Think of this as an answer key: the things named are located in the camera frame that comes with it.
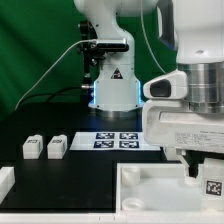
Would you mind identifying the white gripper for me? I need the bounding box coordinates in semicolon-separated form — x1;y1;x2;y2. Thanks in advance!
142;100;224;177

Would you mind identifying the white square tabletop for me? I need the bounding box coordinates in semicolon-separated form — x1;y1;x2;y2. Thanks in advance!
116;162;224;224

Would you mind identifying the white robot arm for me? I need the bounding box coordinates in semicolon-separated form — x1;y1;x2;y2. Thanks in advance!
73;0;224;177

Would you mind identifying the white sheet with tags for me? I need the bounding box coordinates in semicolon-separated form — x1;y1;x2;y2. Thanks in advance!
70;132;160;151

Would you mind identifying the white left obstacle block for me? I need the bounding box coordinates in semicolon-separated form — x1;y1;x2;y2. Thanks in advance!
0;167;15;204

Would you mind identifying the white front obstacle bar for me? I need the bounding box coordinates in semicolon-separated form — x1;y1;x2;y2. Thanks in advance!
0;213;117;224

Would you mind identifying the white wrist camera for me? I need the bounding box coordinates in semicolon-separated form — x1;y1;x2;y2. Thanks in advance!
143;70;188;100

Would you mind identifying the black cable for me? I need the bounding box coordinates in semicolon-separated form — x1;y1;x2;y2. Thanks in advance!
19;86;84;109

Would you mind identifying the black camera on stand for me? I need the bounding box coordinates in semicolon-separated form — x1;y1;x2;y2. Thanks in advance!
80;21;135;111

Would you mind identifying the white cable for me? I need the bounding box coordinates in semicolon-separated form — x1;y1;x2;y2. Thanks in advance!
14;39;98;111

